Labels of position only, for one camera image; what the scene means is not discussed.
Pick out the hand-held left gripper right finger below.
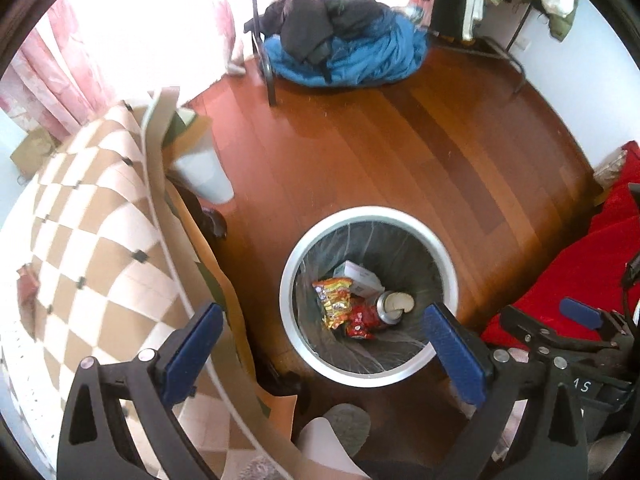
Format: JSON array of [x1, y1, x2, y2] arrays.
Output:
[[422, 302, 590, 480]]

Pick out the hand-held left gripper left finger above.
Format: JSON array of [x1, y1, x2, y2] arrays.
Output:
[[56, 302, 224, 480]]

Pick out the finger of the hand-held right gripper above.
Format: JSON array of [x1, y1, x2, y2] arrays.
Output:
[[560, 297, 632, 347], [500, 305, 608, 361]]

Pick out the silver can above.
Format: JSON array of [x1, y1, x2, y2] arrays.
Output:
[[375, 290, 407, 332]]

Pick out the red crinkled wrapper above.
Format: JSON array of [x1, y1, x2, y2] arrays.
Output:
[[344, 305, 382, 342]]

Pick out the round white trash bin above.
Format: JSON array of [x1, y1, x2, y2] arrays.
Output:
[[279, 205, 460, 388]]

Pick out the white pink carton box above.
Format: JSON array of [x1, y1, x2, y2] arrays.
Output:
[[334, 261, 386, 297]]

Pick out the orange snack wrapper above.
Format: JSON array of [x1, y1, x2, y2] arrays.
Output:
[[312, 277, 353, 331]]

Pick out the orange cardboard sheet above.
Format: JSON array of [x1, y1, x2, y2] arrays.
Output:
[[177, 185, 298, 436]]

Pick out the red blanket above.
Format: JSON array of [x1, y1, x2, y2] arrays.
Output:
[[480, 141, 640, 348]]

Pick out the grey slipper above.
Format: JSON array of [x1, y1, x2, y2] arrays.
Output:
[[324, 404, 372, 457]]

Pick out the beige crumpled bag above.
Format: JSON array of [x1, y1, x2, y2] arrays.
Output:
[[592, 150, 628, 191]]

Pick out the checkered brown white tablecloth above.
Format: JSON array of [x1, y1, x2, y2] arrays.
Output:
[[0, 87, 301, 480]]

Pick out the dark red sauce packet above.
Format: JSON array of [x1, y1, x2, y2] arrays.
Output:
[[16, 265, 42, 321]]

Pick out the white plastic bucket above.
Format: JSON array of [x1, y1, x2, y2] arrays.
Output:
[[167, 147, 236, 206]]

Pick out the brown cardboard piece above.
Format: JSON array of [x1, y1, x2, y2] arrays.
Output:
[[172, 107, 216, 158]]

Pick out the brown paper bag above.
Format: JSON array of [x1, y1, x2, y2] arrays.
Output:
[[10, 127, 58, 177]]

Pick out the black coat stand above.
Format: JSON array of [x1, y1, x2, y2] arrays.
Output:
[[249, 0, 279, 107]]

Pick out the blue blanket pile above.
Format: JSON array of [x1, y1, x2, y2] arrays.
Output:
[[262, 12, 428, 88]]

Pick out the pink floral curtain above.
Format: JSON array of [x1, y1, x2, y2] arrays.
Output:
[[0, 0, 246, 141]]

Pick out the black white-striped pants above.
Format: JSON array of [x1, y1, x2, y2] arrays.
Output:
[[430, 0, 488, 43]]

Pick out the black clothes pile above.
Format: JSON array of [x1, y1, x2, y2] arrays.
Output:
[[245, 0, 386, 63]]

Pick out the black clothes rack frame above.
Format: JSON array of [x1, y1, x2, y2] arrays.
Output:
[[435, 0, 526, 95]]

